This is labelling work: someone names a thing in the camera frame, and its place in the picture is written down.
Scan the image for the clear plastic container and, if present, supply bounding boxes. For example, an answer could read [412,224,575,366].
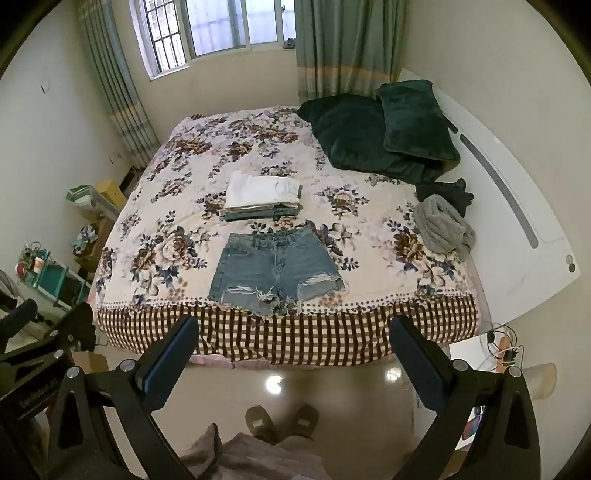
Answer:
[66,185,122,223]

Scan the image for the tangled cables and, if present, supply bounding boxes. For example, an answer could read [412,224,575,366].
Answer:
[480,323,525,366]

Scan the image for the yellow box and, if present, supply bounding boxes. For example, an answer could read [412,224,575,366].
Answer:
[95,179,128,209]

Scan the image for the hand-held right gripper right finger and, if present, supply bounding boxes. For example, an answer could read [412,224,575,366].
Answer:
[389,315,542,480]

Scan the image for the dark green pillow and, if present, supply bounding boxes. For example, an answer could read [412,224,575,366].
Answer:
[376,80,461,162]

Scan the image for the brown slipper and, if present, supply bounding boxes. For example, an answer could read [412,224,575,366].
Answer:
[286,405,320,439]
[245,405,278,446]

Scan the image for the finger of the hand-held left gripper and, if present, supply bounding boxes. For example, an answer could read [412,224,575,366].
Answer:
[0,299,39,331]
[44,302,99,357]

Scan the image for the teal storage rack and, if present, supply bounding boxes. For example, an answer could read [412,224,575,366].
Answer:
[17,247,93,320]

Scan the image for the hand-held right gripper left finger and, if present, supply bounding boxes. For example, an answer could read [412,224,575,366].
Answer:
[48,315,199,480]

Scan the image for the white headboard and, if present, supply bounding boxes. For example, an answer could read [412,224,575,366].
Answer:
[397,68,581,325]

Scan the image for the white bedside table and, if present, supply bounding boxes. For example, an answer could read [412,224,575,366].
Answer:
[448,337,509,371]

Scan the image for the black garment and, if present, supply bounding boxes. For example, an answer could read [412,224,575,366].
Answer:
[416,178,475,219]

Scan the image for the green striped curtain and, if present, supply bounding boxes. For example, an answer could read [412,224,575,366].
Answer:
[76,0,161,169]
[294,0,410,105]

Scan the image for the grey fuzzy cloth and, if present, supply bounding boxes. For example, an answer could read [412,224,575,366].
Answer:
[413,195,477,262]

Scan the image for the blue denim shorts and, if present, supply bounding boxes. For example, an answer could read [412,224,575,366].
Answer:
[208,232,347,318]

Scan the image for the window with white frame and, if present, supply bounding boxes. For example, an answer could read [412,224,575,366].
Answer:
[129,0,298,82]

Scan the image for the white folded pants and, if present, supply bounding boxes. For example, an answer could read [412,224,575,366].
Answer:
[225,171,302,208]

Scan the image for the cardboard box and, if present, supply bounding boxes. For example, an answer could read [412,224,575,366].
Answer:
[73,351,110,376]

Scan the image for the dark green plush blanket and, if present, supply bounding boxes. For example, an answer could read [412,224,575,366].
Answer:
[297,93,448,185]

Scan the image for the brown checked bed sheet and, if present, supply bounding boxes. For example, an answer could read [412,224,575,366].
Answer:
[96,295,480,368]

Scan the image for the floral bed blanket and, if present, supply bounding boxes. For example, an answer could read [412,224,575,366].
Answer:
[95,105,479,315]

